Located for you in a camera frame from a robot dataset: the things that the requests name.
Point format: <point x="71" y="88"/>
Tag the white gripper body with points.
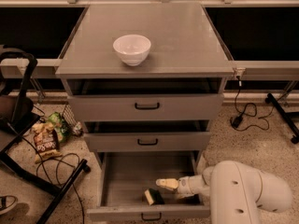
<point x="185" y="185"/>

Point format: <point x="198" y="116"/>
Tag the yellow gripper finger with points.
<point x="167" y="183"/>

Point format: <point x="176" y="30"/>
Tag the green yellow sponge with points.
<point x="153" y="196"/>

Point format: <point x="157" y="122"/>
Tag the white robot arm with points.
<point x="236" y="192"/>

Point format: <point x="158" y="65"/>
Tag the grey middle drawer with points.
<point x="113" y="142"/>

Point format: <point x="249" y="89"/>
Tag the grey drawer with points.
<point x="126" y="175"/>
<point x="146" y="107"/>
<point x="113" y="142"/>

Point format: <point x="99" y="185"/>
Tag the grey bottom drawer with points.
<point x="126" y="175"/>

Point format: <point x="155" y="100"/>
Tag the grey drawer cabinet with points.
<point x="185" y="58"/>

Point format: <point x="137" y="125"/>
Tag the grey top drawer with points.
<point x="146" y="107"/>

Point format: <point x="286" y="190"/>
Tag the black stand leg right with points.
<point x="289" y="117"/>

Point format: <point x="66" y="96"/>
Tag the green chip bag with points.
<point x="60" y="126"/>

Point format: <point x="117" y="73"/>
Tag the brown chip bag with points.
<point x="46" y="142"/>

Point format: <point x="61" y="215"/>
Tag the white ceramic bowl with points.
<point x="132" y="49"/>

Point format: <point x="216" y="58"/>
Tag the shoe at left edge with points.
<point x="7" y="203"/>

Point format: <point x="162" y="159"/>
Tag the wire mesh basket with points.
<point x="68" y="116"/>

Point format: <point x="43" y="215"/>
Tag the black stand frame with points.
<point x="17" y="124"/>

